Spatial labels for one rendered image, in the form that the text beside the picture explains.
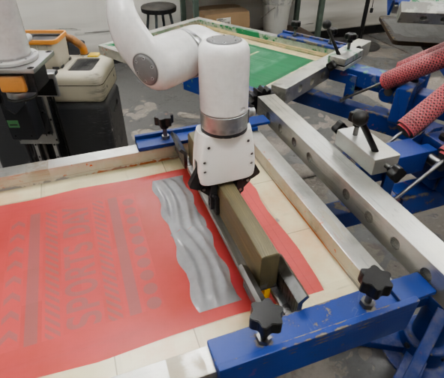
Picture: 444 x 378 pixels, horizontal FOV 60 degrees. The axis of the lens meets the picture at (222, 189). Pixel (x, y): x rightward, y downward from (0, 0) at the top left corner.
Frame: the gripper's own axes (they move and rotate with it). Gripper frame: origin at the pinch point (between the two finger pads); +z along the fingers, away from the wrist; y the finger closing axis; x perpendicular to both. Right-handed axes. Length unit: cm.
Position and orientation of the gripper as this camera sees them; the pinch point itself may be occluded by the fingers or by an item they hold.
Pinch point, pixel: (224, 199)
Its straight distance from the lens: 70.8
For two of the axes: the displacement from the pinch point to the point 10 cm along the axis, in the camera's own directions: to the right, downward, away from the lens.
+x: 3.4, 5.6, -7.5
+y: -9.4, 2.1, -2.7
